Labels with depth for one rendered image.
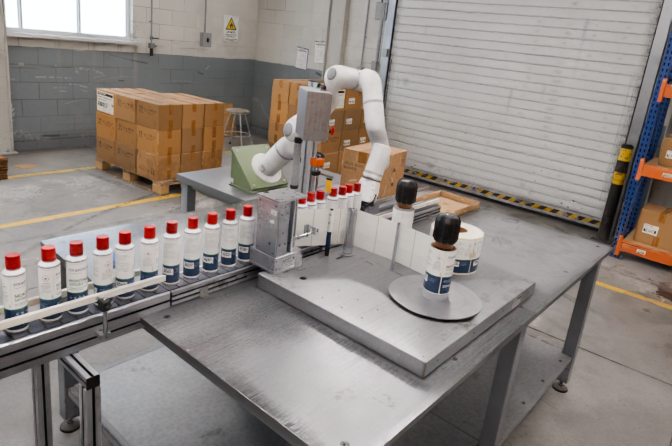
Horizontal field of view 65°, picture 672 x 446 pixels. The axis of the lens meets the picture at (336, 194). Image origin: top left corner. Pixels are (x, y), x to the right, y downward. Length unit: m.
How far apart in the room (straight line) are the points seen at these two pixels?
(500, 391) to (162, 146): 4.10
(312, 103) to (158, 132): 3.48
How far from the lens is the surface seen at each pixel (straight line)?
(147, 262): 1.67
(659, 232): 5.62
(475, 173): 6.71
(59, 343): 1.60
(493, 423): 2.26
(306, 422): 1.31
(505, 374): 2.14
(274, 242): 1.79
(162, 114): 5.37
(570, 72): 6.30
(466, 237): 2.02
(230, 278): 1.85
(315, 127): 2.04
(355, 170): 2.83
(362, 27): 7.70
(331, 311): 1.65
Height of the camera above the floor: 1.67
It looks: 16 degrees down
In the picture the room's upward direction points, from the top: 7 degrees clockwise
